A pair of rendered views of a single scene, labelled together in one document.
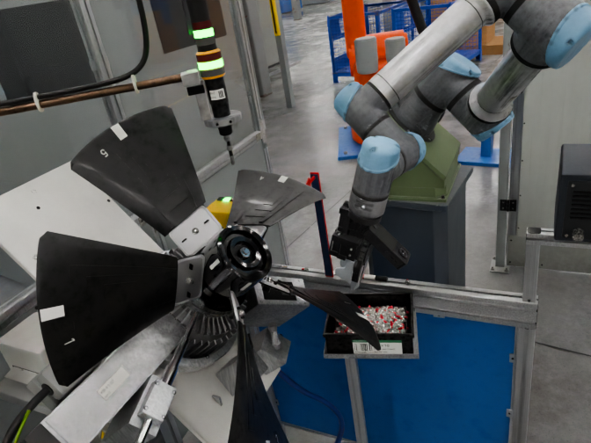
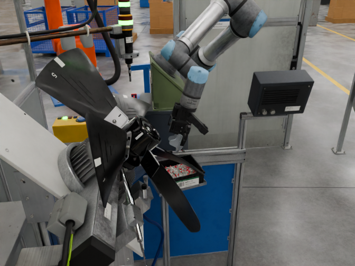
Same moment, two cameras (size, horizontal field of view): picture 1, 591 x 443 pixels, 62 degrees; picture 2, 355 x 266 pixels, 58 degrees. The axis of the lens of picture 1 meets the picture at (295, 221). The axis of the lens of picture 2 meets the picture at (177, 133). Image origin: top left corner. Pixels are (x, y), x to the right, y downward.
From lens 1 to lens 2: 59 cm
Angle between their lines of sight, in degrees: 32
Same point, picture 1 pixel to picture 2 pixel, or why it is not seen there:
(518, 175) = not seen: hidden behind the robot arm
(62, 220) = (7, 126)
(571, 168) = (262, 81)
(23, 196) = not seen: outside the picture
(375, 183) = (199, 89)
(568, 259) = (210, 144)
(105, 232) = (33, 133)
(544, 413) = not seen: hidden behind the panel
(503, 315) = (231, 158)
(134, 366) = (110, 200)
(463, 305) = (212, 157)
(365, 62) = (67, 42)
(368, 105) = (181, 51)
